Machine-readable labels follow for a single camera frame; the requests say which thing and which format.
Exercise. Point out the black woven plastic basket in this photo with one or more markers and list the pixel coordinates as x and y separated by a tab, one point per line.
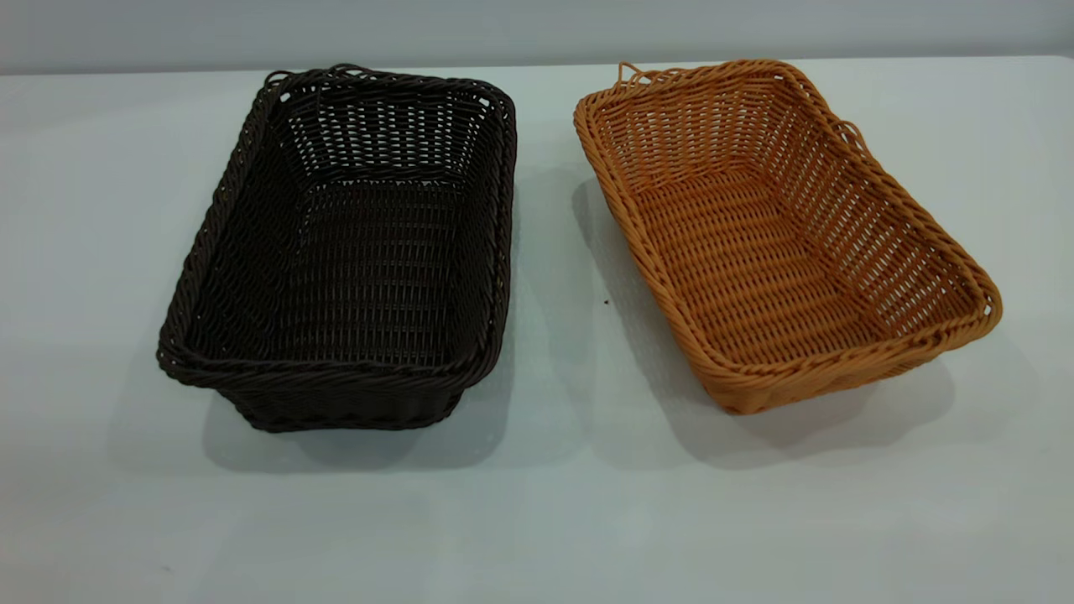
369	277

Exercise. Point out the orange woven plastic basket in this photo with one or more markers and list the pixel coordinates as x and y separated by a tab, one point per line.
755	260

